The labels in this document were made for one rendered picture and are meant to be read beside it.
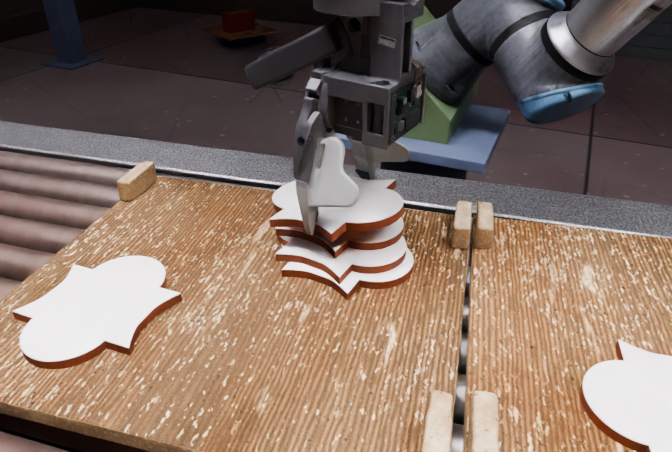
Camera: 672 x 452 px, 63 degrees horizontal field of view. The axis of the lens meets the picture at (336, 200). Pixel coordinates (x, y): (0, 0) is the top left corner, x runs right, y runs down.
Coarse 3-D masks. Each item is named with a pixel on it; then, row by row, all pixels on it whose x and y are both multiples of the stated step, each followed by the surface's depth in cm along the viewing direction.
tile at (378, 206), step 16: (288, 192) 57; (368, 192) 55; (384, 192) 55; (288, 208) 54; (320, 208) 53; (336, 208) 52; (352, 208) 52; (368, 208) 52; (384, 208) 51; (400, 208) 51; (272, 224) 52; (288, 224) 52; (320, 224) 50; (336, 224) 50; (352, 224) 50; (368, 224) 50; (384, 224) 50
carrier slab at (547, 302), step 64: (512, 256) 56; (576, 256) 56; (640, 256) 56; (512, 320) 48; (576, 320) 48; (640, 320) 48; (512, 384) 41; (576, 384) 41; (512, 448) 37; (576, 448) 37
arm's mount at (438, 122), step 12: (420, 24) 106; (432, 96) 93; (468, 96) 107; (432, 108) 93; (444, 108) 94; (456, 108) 98; (468, 108) 110; (432, 120) 94; (444, 120) 93; (456, 120) 99; (408, 132) 97; (420, 132) 96; (432, 132) 95; (444, 132) 94
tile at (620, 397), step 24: (624, 360) 42; (648, 360) 42; (600, 384) 40; (624, 384) 40; (648, 384) 40; (600, 408) 38; (624, 408) 38; (648, 408) 38; (624, 432) 37; (648, 432) 37
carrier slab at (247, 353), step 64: (192, 192) 67; (256, 192) 67; (64, 256) 56; (192, 256) 56; (256, 256) 56; (448, 256) 56; (0, 320) 48; (192, 320) 48; (256, 320) 48; (320, 320) 48; (384, 320) 48; (448, 320) 48; (0, 384) 41; (64, 384) 41; (128, 384) 41; (192, 384) 41; (256, 384) 41; (320, 384) 41; (384, 384) 41; (448, 384) 41; (192, 448) 37; (256, 448) 37; (320, 448) 37; (384, 448) 37
